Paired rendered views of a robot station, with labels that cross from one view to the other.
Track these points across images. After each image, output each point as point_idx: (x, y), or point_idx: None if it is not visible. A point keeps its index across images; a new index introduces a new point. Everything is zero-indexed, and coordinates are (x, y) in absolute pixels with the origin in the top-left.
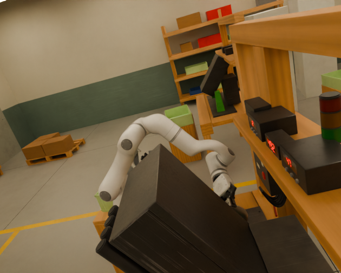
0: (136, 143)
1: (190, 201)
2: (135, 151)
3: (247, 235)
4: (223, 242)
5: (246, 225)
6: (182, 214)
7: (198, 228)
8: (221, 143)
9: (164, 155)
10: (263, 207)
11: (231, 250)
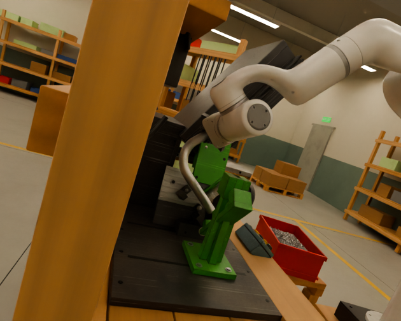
0: (383, 82)
1: (235, 66)
2: (389, 102)
3: (189, 116)
4: (210, 86)
5: (189, 122)
6: (234, 62)
7: (225, 71)
8: (241, 68)
9: (269, 45)
10: (96, 306)
11: (204, 91)
